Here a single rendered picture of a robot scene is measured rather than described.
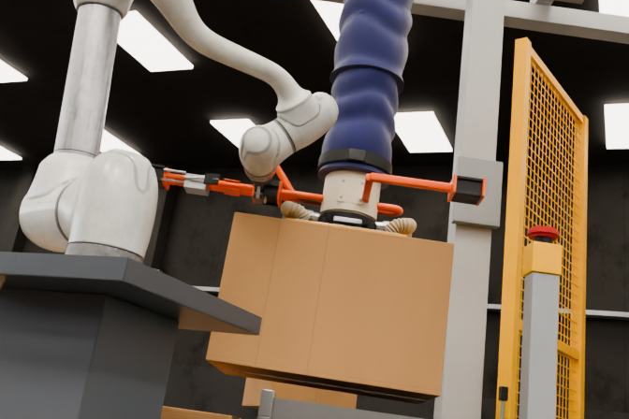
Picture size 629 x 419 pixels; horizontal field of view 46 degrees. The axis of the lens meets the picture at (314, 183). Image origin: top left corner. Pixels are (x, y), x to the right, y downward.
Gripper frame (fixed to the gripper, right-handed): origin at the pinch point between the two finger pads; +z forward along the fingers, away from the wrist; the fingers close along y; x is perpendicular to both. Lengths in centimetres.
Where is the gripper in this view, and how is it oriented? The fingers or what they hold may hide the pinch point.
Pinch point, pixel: (262, 191)
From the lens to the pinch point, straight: 222.4
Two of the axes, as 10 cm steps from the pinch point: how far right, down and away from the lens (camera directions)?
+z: -0.4, 3.3, 9.4
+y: -1.4, 9.3, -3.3
